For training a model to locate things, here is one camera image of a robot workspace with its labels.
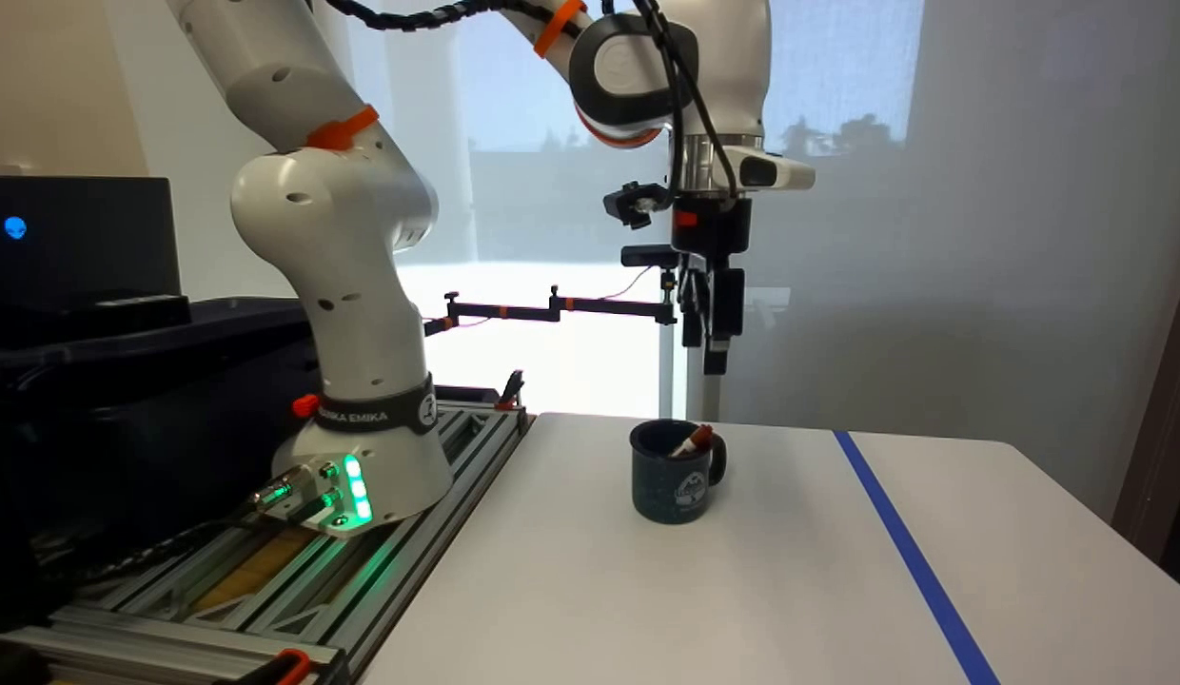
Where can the dark green speckled mug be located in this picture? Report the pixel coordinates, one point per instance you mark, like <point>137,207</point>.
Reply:
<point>670,487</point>

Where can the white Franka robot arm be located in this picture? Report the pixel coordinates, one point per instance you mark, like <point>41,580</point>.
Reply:
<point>349,230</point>

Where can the black equipment cabinet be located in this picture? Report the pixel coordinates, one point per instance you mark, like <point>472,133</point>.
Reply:
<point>136,419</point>

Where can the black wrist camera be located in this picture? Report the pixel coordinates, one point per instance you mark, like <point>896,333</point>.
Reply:
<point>639,202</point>

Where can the aluminium rail mounting frame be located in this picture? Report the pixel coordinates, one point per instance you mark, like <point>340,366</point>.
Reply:
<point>309,596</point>

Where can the black boom pole orange clamps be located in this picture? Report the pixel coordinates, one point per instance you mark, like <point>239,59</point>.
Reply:
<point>554,310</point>

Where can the blue tape line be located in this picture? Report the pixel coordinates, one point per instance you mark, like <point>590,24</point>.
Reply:
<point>914,556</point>

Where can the black monitor blue light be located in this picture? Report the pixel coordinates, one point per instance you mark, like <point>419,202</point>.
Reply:
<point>69,242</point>

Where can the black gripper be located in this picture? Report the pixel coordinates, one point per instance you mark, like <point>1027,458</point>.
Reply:
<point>715,230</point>

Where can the red dry-erase marker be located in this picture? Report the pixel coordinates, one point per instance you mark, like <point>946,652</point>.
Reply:
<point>698,444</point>

